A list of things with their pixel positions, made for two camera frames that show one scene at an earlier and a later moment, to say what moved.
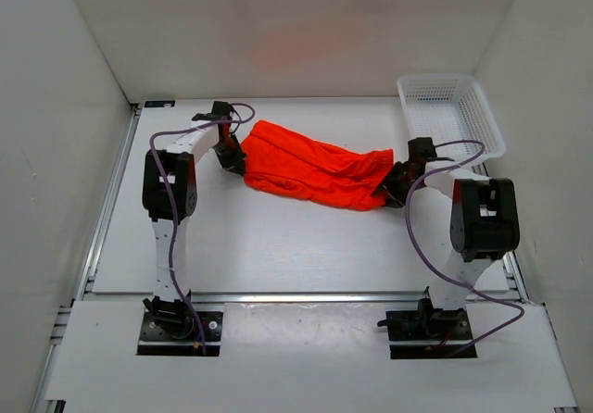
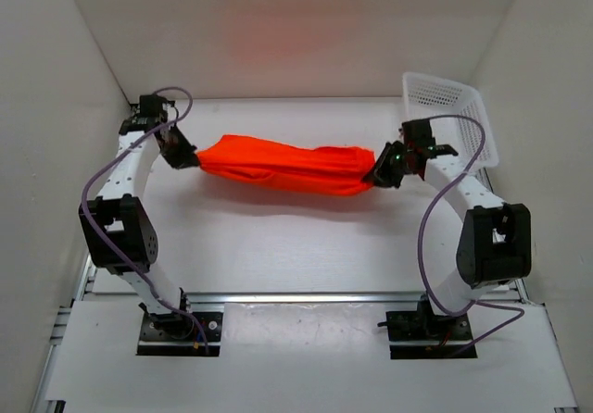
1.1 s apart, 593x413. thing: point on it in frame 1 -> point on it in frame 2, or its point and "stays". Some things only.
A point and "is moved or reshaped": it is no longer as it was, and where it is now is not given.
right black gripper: (397, 198) -> (381, 175)
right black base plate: (429, 333) stays
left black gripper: (234, 165) -> (186, 156)
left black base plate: (177, 333) stays
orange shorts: (285, 165) is moved or reshaped
